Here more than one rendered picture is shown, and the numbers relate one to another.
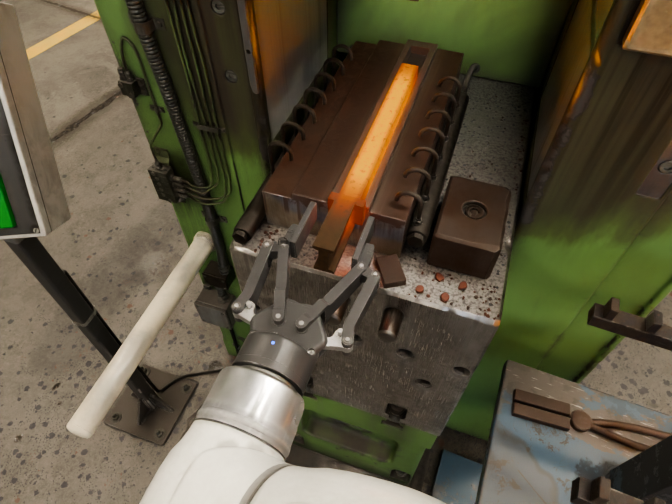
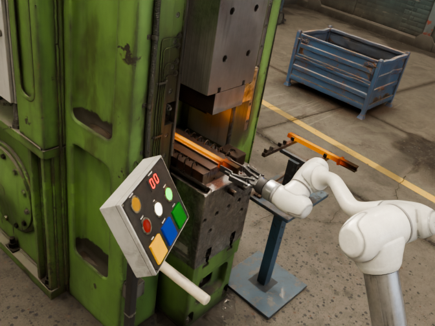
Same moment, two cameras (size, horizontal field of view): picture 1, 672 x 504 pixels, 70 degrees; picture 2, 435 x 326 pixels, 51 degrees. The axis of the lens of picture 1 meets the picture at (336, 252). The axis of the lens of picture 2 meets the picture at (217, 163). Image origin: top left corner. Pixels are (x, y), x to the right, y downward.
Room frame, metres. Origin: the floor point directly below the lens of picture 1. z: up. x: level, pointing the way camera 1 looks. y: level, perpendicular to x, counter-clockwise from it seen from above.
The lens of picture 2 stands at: (-0.06, 1.71, 2.06)
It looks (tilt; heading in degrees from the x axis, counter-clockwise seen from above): 31 degrees down; 287
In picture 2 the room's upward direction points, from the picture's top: 10 degrees clockwise
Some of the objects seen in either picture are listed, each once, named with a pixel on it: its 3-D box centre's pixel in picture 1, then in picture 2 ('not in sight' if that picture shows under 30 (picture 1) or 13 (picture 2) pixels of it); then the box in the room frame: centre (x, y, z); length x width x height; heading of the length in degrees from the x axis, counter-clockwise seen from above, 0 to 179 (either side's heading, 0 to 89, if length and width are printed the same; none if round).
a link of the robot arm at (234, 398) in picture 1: (253, 410); (271, 191); (0.16, 0.08, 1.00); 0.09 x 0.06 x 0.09; 71
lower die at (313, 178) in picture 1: (375, 128); (184, 152); (0.63, -0.06, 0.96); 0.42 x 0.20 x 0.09; 161
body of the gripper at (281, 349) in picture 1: (284, 343); (257, 183); (0.23, 0.05, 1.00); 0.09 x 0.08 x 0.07; 161
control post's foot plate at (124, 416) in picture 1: (147, 397); not in sight; (0.54, 0.56, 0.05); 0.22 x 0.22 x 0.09; 71
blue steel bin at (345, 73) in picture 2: not in sight; (344, 68); (0.22, -4.11, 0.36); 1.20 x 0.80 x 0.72; 157
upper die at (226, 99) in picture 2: not in sight; (193, 82); (0.63, -0.06, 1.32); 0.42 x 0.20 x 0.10; 161
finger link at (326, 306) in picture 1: (333, 300); (250, 174); (0.28, 0.00, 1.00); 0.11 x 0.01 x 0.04; 139
